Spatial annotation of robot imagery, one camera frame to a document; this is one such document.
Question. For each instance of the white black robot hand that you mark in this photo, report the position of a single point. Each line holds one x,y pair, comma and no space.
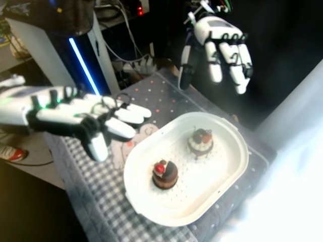
214,30
55,116

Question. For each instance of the black cake with cream and berries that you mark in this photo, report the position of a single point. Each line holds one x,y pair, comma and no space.
200,145

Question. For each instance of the black cake with one cherry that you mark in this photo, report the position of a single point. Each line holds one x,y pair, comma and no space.
165,177

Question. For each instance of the white perforated plastic tray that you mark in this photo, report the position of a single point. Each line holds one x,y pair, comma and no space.
222,161

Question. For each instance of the red and white object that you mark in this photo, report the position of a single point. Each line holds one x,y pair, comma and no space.
12,153

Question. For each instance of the computer tower with blue light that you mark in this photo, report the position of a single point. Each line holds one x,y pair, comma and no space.
83,55

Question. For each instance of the white power strip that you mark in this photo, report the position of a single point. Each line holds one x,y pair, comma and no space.
141,66

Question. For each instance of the grey quilt with printed bear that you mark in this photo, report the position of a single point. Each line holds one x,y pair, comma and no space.
96,196

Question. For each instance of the white blurred robot casing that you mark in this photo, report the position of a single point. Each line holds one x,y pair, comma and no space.
290,164

